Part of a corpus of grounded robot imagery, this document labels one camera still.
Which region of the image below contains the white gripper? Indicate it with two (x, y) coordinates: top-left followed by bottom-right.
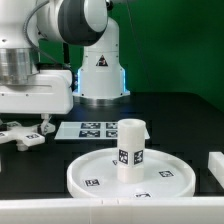
(0, 70), (73, 135)

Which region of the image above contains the white cross table base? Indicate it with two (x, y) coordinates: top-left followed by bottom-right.
(0, 121), (55, 151)

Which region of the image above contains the white round table top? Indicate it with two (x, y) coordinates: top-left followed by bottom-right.
(67, 148), (196, 198)

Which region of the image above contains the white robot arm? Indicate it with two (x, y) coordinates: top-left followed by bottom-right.
(0, 0), (129, 134)

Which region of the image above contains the white marker board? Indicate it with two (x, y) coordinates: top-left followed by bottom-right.
(54, 121), (151, 142)

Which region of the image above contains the white front obstacle wall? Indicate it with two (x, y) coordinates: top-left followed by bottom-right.
(0, 197), (224, 224)

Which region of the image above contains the white obstacle wall block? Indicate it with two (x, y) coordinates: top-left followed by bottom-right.
(208, 152), (224, 189)

